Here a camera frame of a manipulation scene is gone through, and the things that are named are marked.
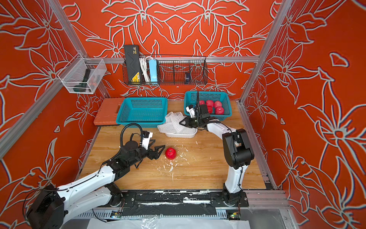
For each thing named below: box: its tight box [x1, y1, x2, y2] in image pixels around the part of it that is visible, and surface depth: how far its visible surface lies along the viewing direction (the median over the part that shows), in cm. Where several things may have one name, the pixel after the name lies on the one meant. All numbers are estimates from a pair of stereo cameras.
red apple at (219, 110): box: [214, 106, 225, 115], surface depth 108 cm
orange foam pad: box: [93, 97, 126, 126], surface depth 108 cm
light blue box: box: [148, 59, 158, 83], surface depth 92 cm
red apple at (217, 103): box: [213, 100, 223, 109], surface depth 112 cm
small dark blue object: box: [185, 72, 191, 82], surface depth 92 cm
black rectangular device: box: [123, 44, 142, 83], surface depth 89 cm
